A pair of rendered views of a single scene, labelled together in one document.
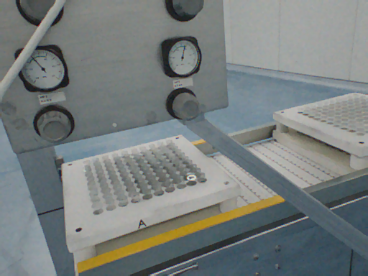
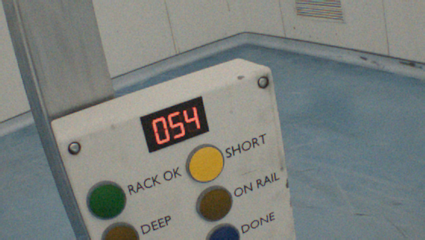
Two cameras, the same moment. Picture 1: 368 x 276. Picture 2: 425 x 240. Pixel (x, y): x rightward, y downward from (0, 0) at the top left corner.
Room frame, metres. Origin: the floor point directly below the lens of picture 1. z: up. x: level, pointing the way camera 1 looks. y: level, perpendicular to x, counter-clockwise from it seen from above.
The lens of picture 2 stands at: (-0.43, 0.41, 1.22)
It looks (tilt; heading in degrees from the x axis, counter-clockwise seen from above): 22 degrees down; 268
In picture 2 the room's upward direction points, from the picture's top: 12 degrees counter-clockwise
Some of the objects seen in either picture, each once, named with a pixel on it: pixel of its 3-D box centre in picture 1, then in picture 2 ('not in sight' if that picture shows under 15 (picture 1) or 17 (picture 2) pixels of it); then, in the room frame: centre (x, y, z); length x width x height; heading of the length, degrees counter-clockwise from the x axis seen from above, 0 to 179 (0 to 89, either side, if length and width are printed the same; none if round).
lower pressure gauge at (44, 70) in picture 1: (43, 69); not in sight; (0.28, 0.11, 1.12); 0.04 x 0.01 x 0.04; 109
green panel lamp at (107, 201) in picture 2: not in sight; (106, 201); (-0.35, 0.08, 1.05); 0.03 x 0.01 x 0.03; 19
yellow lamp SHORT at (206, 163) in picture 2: not in sight; (206, 164); (-0.43, 0.05, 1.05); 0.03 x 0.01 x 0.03; 19
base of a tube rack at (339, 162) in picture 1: (354, 139); not in sight; (0.63, -0.36, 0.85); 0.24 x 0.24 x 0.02; 19
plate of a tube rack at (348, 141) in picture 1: (357, 118); not in sight; (0.63, -0.36, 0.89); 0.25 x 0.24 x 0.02; 19
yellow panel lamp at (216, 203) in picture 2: not in sight; (215, 204); (-0.43, 0.05, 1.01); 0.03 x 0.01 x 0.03; 19
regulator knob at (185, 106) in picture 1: (185, 101); not in sight; (0.31, 0.00, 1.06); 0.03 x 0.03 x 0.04; 19
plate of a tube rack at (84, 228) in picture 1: (141, 177); not in sight; (0.47, 0.09, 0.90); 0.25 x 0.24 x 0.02; 20
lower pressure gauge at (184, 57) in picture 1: (182, 57); not in sight; (0.32, 0.00, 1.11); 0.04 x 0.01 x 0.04; 109
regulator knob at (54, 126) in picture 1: (52, 120); not in sight; (0.27, 0.12, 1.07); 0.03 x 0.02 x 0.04; 109
